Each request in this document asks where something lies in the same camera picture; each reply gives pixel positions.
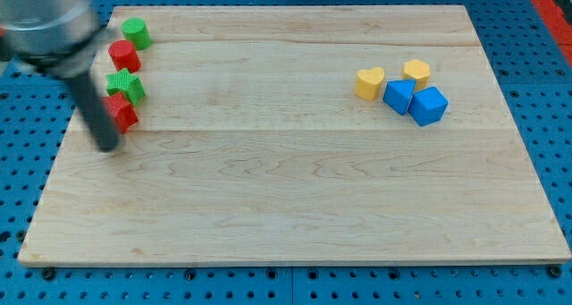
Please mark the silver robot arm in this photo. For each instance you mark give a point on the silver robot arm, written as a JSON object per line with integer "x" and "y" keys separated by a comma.
{"x": 57, "y": 37}

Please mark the light wooden board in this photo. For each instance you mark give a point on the light wooden board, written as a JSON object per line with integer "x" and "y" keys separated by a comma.
{"x": 252, "y": 150}

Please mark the red cylinder block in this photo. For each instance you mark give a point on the red cylinder block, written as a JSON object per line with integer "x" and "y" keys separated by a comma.
{"x": 124, "y": 55}

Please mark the red star block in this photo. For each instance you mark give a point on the red star block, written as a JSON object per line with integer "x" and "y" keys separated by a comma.
{"x": 121, "y": 111}

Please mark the blue triangle block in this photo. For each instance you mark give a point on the blue triangle block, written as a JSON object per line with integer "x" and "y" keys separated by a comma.
{"x": 398, "y": 95}

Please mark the yellow heart block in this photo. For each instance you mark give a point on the yellow heart block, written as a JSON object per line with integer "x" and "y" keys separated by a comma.
{"x": 368, "y": 83}

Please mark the black pusher rod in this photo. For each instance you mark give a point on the black pusher rod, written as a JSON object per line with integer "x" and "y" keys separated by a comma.
{"x": 99, "y": 123}

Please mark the blue cube block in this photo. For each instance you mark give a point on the blue cube block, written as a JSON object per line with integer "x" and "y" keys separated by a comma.
{"x": 428, "y": 106}

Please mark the green cylinder block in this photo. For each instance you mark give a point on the green cylinder block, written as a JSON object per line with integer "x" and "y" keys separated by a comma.
{"x": 135, "y": 30}

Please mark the red tape strip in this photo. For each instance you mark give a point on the red tape strip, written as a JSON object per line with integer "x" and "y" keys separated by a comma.
{"x": 556, "y": 16}

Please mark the green star block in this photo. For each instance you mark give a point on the green star block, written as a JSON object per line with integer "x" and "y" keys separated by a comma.
{"x": 126, "y": 83}

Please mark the yellow hexagon block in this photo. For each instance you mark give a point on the yellow hexagon block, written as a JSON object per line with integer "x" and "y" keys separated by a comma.
{"x": 418, "y": 71}

